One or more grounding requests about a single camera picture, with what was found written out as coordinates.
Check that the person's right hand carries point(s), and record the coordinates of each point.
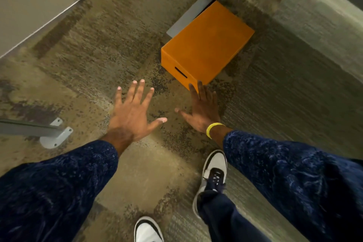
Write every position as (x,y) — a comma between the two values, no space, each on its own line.
(205,111)

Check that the person's left hand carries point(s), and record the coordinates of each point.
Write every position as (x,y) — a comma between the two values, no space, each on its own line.
(129,120)

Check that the orange box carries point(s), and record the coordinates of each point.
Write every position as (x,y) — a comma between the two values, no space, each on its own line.
(210,43)

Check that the person's left forearm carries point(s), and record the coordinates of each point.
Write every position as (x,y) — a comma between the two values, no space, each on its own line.
(56,188)

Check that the person's right forearm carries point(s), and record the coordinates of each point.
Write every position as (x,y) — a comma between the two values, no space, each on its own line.
(297,182)

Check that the yellow wristband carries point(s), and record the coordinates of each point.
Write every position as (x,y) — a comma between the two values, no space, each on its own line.
(211,127)

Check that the white and black right shoe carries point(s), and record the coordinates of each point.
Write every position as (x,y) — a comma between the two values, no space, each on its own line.
(215,162)

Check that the white and black shoe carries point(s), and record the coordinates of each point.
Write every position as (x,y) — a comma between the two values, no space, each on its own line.
(147,232)
(215,162)

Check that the grey metal desk leg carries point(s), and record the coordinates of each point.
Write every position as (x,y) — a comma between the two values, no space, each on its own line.
(25,129)

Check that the dark right trouser leg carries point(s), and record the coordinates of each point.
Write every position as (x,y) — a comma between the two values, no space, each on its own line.
(227,219)

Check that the white and black left shoe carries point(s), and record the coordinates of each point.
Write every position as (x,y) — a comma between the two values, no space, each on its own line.
(147,232)

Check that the white floor bracket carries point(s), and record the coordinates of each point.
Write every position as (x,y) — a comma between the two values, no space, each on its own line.
(55,139)

